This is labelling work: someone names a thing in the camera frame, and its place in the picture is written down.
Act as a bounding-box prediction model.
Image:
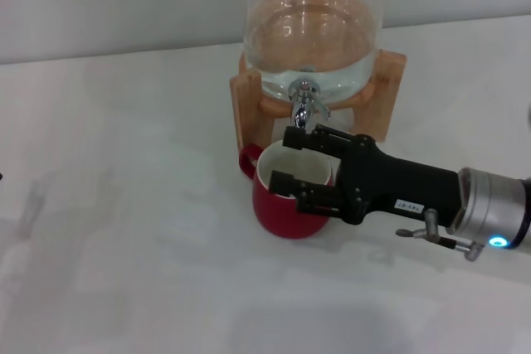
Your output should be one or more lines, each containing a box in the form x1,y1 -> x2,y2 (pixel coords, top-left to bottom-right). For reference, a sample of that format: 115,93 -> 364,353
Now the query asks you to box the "chrome faucet tap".
288,78 -> 331,129

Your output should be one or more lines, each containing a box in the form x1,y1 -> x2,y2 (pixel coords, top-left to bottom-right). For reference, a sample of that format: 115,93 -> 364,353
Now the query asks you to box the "red ceramic cup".
238,140 -> 337,240

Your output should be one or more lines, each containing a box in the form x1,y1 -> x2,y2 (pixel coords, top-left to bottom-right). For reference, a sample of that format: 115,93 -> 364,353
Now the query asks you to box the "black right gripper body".
337,133 -> 465,230

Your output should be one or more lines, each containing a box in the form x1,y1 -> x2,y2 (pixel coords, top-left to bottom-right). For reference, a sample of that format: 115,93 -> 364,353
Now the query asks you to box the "metal wrist cable connector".
396,208 -> 485,263

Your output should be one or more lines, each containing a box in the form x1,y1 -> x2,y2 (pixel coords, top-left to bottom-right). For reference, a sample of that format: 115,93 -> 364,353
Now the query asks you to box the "wooden dispenser stand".
229,49 -> 407,152

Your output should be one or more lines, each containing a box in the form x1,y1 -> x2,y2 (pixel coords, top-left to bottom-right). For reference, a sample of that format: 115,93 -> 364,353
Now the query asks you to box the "clear glass dispenser jar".
241,0 -> 385,104

